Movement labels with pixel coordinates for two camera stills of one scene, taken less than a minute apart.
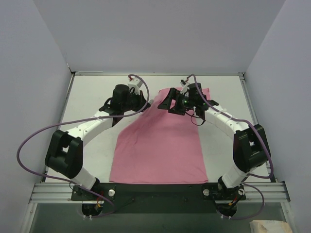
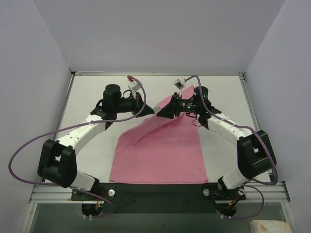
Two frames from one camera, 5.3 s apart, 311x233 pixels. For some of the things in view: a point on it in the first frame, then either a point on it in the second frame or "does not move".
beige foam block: [267, 226] does not move
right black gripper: [175, 101] to [175, 107]
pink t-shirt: [157, 147] does not move
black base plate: [159, 197] does not move
